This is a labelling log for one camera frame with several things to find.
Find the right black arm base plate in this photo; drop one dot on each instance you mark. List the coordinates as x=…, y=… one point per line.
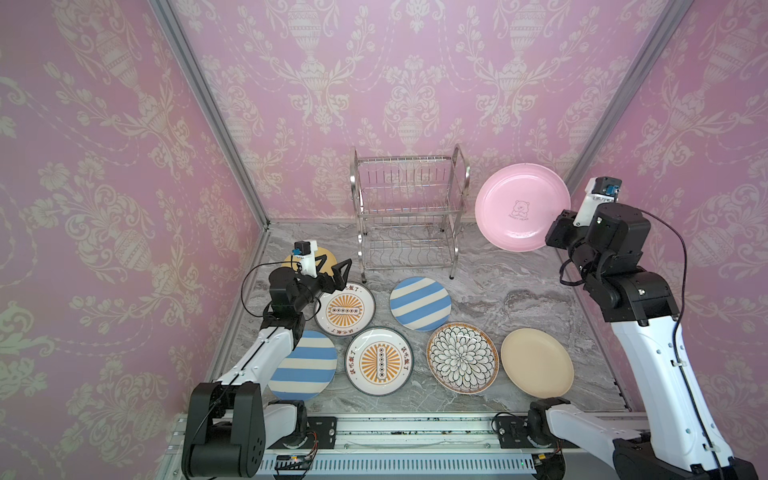
x=513, y=431

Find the lower orange sunburst plate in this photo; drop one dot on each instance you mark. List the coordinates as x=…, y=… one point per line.
x=379, y=361

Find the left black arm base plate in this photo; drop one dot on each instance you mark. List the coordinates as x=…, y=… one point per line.
x=316, y=430

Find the blue striped plate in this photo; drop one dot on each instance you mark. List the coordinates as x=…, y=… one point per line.
x=308, y=370
x=420, y=304

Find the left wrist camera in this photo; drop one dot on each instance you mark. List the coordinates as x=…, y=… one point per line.
x=304, y=257

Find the upper orange sunburst plate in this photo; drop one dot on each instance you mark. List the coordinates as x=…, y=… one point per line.
x=347, y=312

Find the orange sunburst plate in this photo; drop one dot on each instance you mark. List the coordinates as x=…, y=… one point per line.
x=347, y=312
x=379, y=361

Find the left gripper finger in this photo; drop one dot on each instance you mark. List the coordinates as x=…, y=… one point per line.
x=321, y=264
x=340, y=275

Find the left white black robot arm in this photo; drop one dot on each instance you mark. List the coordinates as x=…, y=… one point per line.
x=229, y=427

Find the pink plate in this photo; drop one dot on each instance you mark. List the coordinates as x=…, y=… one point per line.
x=516, y=206

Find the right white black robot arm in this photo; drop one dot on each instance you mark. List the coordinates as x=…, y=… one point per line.
x=683, y=441

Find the beige plate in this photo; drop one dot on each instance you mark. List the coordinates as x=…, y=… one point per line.
x=537, y=363

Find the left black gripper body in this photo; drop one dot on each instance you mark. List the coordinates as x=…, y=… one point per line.
x=310, y=289

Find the chrome wire dish rack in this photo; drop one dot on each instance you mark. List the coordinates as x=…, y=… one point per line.
x=408, y=210

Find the small electronics board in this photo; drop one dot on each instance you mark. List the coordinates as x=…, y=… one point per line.
x=288, y=463

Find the aluminium rail frame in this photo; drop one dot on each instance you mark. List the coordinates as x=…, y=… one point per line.
x=421, y=446

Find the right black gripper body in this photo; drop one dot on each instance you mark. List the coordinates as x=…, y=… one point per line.
x=561, y=231

